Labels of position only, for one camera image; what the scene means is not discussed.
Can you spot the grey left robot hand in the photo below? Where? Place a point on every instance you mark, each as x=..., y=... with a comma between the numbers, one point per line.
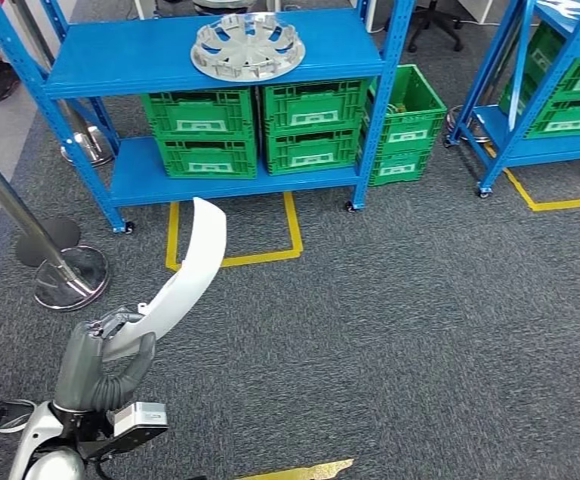
x=77, y=371

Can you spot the white curved car trim part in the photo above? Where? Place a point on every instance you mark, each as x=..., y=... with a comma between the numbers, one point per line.
x=195, y=265

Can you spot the blue metal shelf rack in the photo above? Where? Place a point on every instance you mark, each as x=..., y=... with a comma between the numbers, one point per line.
x=120, y=60
x=510, y=146

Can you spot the chrome barrier stanchion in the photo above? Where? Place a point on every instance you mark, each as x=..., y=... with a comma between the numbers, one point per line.
x=90, y=146
x=70, y=281

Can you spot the person's teal shoe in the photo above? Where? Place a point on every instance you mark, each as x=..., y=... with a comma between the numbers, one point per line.
x=0, y=417

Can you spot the grey plastic wheel cover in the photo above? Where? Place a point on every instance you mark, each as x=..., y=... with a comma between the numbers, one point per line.
x=248, y=56

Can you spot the chrome stool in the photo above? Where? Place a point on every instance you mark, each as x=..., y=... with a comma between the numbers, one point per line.
x=222, y=5

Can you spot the chrome stanchion base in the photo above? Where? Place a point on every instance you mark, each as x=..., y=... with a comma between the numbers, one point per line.
x=457, y=129

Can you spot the black office chair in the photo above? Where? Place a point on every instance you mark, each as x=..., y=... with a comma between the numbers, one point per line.
x=435, y=23

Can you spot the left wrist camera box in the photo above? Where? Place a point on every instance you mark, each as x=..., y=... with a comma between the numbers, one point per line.
x=142, y=418

